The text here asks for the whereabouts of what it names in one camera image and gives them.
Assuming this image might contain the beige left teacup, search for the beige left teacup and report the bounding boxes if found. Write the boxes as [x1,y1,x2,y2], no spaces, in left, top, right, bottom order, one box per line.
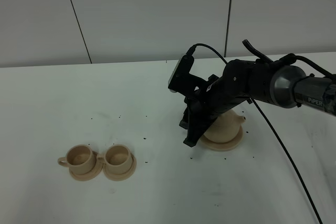
[57,145,96,175]

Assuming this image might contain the beige teacup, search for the beige teacup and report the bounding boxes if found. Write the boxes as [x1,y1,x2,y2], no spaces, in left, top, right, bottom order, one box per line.
[97,145,133,175]
[57,145,96,175]

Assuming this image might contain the beige cup saucer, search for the beige cup saucer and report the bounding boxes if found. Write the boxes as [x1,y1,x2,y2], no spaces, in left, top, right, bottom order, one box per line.
[102,154,137,182]
[68,151,103,182]

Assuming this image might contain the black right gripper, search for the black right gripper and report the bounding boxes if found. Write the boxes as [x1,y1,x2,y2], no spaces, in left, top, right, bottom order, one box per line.
[179,60,252,147]

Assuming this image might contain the beige ceramic teapot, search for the beige ceramic teapot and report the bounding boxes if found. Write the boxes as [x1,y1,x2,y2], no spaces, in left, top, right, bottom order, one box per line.
[204,110,246,144]

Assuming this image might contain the beige right cup saucer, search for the beige right cup saucer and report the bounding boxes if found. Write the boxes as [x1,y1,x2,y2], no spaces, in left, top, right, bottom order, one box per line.
[102,154,137,182]

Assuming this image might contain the black camera cable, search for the black camera cable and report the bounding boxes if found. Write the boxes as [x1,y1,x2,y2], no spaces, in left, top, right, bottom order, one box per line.
[186,39,336,224]

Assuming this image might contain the beige left cup saucer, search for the beige left cup saucer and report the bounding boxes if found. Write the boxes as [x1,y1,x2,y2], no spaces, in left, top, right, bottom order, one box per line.
[68,151,103,182]

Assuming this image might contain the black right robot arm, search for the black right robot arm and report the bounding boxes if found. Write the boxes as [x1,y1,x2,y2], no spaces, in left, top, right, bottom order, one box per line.
[174,54,335,147]

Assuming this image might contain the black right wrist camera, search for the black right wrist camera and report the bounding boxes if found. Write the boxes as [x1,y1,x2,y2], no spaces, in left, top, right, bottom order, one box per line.
[168,54,206,99]

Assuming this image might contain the beige round teapot saucer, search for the beige round teapot saucer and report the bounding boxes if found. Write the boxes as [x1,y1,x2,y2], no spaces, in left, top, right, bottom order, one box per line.
[200,126,244,152]

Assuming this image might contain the beige right teacup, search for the beige right teacup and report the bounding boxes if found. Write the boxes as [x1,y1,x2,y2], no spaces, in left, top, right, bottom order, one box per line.
[97,145,133,175]

